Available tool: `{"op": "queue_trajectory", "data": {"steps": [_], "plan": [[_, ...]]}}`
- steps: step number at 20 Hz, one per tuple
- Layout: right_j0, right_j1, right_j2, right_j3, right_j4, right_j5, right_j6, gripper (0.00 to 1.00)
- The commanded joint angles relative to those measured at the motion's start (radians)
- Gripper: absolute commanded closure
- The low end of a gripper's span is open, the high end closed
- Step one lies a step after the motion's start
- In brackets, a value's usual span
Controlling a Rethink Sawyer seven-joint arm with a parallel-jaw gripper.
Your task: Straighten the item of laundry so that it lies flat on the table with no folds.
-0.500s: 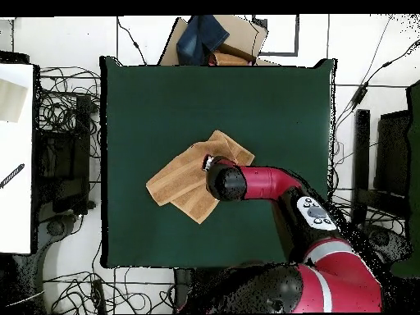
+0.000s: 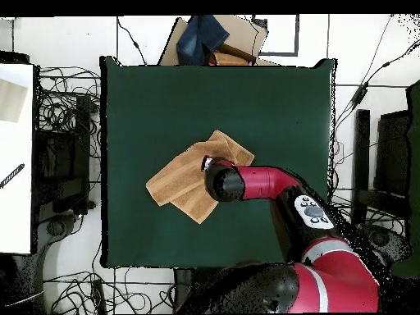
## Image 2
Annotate dark green table cloth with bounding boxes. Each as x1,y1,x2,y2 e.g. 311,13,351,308
99,55,337,269

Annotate dark green fabric panel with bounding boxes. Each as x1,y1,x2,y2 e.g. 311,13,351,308
390,80,420,278

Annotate dark brown cloth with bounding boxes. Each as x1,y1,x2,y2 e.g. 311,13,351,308
214,43,258,64

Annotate black flat box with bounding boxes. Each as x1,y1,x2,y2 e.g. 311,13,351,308
373,109,413,198

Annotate black cable with adapter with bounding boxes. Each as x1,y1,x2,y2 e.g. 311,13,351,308
334,38,420,132

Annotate black floor cable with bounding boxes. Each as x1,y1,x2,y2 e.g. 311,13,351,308
116,16,148,66

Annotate black square floor frame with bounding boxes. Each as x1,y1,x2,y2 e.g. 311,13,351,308
252,14,300,57

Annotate white side table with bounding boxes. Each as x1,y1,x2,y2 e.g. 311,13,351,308
0,62,34,255

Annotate black power strip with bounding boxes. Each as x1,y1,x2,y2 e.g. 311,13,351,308
90,277,108,314

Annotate black striped stick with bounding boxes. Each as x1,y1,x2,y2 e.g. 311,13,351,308
0,162,25,189

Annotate black equipment stand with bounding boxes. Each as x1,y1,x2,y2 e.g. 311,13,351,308
32,93,96,224

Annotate blue denim jeans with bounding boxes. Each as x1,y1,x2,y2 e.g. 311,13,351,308
176,14,231,66

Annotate folded orange towel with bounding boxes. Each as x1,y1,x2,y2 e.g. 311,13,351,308
209,51,255,66

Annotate black upright bar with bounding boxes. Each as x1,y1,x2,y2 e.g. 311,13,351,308
351,108,372,227

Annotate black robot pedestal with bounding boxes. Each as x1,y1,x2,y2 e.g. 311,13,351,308
172,267,198,314

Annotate beige paper sheet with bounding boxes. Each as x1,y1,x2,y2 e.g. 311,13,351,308
0,78,29,124

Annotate brown cardboard box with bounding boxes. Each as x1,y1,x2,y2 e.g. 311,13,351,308
157,14,280,67

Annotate orange terry towel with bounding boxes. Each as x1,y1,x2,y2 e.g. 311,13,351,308
144,129,256,225

